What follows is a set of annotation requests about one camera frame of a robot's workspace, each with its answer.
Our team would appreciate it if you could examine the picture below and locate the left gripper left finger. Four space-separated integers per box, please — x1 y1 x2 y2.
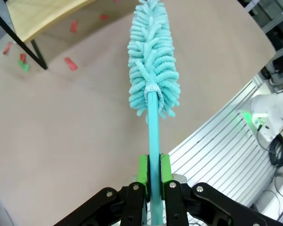
53 154 149 226

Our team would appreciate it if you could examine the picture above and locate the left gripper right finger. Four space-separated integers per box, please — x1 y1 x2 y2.
160 153 283 226

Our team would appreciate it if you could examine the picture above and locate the teal chenille duster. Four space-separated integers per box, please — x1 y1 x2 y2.
127 0 181 226

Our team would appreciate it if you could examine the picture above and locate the two-tier wood and black shelf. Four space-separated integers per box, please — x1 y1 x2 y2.
0 0 102 71

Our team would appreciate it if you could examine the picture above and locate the slatted aluminium platform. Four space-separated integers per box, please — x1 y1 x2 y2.
166 73 278 226

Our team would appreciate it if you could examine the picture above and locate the long pink-red paper scrap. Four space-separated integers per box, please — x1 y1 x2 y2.
64 57 78 71

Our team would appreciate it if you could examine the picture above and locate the green paper scrap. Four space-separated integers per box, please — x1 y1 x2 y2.
18 60 30 72

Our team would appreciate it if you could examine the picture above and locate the aluminium equipment rack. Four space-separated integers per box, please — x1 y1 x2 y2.
244 0 283 87

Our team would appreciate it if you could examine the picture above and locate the black cable bundle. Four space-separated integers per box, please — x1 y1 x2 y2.
256 128 283 168

